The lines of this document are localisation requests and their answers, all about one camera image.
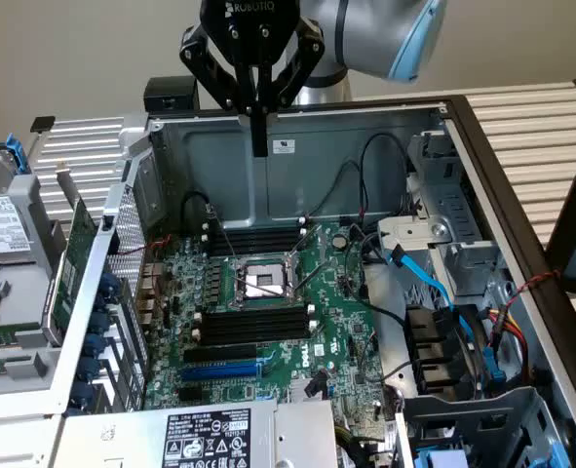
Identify black looped wire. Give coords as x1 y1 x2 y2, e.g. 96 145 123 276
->
359 132 411 218

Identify silver chipset heatsink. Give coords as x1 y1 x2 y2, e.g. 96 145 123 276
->
289 377 328 402

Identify blue expansion slot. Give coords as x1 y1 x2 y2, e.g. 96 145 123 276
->
179 363 260 383

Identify long black expansion slot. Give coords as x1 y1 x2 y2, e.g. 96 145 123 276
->
183 343 258 363

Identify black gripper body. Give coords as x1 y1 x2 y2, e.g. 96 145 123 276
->
199 0 301 67

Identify open PC case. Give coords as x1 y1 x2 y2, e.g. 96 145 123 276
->
0 95 576 468

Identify CPU socket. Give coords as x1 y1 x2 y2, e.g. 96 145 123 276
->
223 246 313 311

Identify light blue SATA wire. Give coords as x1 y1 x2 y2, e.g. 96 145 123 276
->
387 245 479 352

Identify black plastic block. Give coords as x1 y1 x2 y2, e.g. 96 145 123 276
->
143 76 201 116

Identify green graphics card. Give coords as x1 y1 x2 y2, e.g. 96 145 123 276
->
41 163 101 345

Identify thin red wire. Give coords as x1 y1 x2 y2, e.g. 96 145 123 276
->
106 235 173 258

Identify green RAM stick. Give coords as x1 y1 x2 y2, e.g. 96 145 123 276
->
0 322 43 350
0 358 33 377

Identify red black twisted wire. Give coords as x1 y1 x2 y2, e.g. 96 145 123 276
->
504 270 561 313

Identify blue plastic clip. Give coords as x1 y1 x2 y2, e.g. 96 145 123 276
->
481 345 506 391

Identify blue disk rail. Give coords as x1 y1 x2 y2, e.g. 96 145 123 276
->
4 134 29 176

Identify green motherboard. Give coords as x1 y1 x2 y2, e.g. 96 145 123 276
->
143 221 401 425

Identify black fan shroud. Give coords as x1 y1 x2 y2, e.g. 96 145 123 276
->
403 304 488 396

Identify pale blue disk carrier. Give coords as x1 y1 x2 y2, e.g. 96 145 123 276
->
416 448 470 468

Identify grey parts rack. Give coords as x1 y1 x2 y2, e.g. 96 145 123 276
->
0 140 72 391

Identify dark grey disk cage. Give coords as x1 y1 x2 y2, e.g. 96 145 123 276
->
397 384 576 468

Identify metal locking lever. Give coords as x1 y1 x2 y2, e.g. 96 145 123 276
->
290 260 340 296

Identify red yellow power wires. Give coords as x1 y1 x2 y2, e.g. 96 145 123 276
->
486 306 532 386

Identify grey power supply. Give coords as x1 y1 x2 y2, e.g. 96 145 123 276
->
48 399 340 468

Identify grey metal disk bay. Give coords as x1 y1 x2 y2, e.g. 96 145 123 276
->
377 131 503 298

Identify silver hard disk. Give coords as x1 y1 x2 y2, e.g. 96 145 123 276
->
0 150 33 267

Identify bright blue disk carrier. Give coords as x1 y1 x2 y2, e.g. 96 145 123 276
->
545 436 576 468

